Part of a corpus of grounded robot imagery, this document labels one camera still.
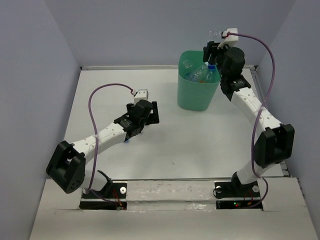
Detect green plastic bin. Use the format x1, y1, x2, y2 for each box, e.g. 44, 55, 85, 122
177, 50, 221, 111

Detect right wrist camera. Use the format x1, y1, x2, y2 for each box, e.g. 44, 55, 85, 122
217, 28, 239, 49

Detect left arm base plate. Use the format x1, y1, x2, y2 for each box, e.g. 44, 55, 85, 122
79, 170, 128, 211

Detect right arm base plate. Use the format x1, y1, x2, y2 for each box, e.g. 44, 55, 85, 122
212, 181, 263, 210

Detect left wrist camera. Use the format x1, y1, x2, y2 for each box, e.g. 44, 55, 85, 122
131, 89, 149, 104

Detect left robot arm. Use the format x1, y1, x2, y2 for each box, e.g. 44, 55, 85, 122
46, 99, 160, 198

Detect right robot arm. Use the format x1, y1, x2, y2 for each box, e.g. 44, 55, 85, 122
203, 41, 295, 196

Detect blue-cap blue-label water bottle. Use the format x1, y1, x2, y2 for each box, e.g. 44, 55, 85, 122
203, 64, 216, 83

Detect clear bottle white cap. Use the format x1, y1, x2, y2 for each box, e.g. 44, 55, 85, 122
185, 62, 209, 83

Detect white-cap blue-label drink bottle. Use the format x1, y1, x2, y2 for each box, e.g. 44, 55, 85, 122
183, 60, 193, 79

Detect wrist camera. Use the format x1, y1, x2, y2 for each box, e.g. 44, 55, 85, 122
217, 28, 239, 49
131, 89, 149, 104

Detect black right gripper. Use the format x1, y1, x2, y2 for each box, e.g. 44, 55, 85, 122
202, 41, 233, 80

